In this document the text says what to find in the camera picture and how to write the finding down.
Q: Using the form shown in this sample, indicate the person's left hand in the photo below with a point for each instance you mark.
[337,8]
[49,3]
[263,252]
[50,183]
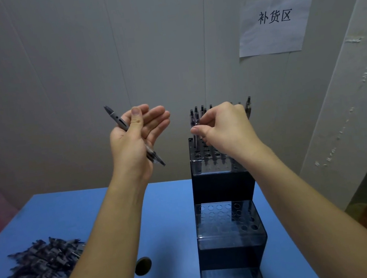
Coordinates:
[128,151]

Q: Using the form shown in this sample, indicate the person's right hand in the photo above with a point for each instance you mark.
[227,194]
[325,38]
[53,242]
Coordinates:
[229,131]

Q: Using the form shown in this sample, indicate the person's left thumb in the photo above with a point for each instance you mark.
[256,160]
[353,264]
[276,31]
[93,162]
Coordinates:
[136,119]

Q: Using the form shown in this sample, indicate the person's right thumb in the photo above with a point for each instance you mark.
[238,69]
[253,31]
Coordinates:
[202,130]

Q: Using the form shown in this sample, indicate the person's left middle finger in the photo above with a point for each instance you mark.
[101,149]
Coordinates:
[155,113]

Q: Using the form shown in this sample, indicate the person's left little finger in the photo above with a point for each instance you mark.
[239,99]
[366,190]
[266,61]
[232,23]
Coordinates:
[160,130]

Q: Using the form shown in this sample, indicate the black gel pen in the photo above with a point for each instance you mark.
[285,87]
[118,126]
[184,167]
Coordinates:
[117,119]
[194,117]

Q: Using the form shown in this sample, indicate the person's left forearm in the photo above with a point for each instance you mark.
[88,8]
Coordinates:
[107,248]

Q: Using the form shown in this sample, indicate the person's right forearm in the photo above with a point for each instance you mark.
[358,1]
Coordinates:
[309,221]

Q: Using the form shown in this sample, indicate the cluster of standing black pens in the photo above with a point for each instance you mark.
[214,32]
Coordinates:
[248,106]

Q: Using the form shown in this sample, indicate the black tiered pen display stand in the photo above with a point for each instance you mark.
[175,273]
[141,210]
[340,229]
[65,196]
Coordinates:
[223,185]

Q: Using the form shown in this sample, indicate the black round table grommet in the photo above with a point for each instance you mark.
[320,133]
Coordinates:
[143,266]

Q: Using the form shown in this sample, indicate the white paper wall sign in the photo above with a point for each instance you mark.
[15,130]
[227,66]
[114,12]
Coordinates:
[275,27]

